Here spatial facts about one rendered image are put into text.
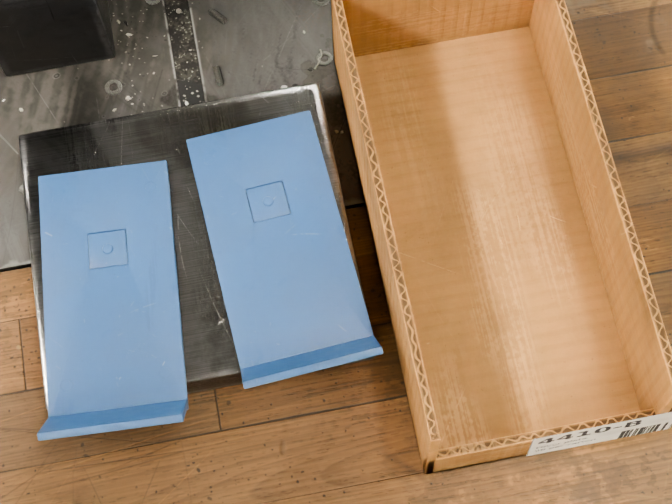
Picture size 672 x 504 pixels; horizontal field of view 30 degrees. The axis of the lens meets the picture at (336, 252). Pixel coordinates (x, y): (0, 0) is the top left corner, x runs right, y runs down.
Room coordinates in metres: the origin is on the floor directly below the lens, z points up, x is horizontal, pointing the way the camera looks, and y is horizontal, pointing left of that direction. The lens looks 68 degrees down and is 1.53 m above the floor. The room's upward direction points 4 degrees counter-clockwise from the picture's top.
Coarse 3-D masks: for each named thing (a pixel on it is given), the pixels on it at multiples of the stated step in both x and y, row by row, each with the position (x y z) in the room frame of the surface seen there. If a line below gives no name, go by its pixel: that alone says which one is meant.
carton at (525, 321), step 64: (384, 0) 0.38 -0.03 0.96; (448, 0) 0.39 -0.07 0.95; (512, 0) 0.39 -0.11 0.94; (384, 64) 0.37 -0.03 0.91; (448, 64) 0.37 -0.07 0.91; (512, 64) 0.37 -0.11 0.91; (576, 64) 0.33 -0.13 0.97; (384, 128) 0.33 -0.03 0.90; (448, 128) 0.33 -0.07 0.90; (512, 128) 0.33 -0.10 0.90; (576, 128) 0.31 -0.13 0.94; (384, 192) 0.26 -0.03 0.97; (448, 192) 0.29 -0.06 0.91; (512, 192) 0.29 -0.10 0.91; (576, 192) 0.29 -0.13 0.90; (384, 256) 0.24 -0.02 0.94; (448, 256) 0.25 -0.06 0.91; (512, 256) 0.25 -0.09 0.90; (576, 256) 0.25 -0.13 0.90; (640, 256) 0.22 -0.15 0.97; (448, 320) 0.22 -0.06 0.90; (512, 320) 0.21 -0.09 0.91; (576, 320) 0.21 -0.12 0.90; (640, 320) 0.19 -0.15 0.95; (448, 384) 0.18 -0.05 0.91; (512, 384) 0.18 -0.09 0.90; (576, 384) 0.18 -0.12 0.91; (640, 384) 0.17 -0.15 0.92; (448, 448) 0.14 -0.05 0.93; (512, 448) 0.14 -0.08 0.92
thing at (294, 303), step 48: (192, 144) 0.32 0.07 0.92; (240, 144) 0.32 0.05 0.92; (288, 144) 0.32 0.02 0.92; (240, 192) 0.29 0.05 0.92; (288, 192) 0.29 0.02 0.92; (240, 240) 0.26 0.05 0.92; (288, 240) 0.26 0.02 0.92; (336, 240) 0.26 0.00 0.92; (240, 288) 0.23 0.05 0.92; (288, 288) 0.23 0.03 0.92; (336, 288) 0.23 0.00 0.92; (240, 336) 0.21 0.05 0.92; (288, 336) 0.21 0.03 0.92; (336, 336) 0.21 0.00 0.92
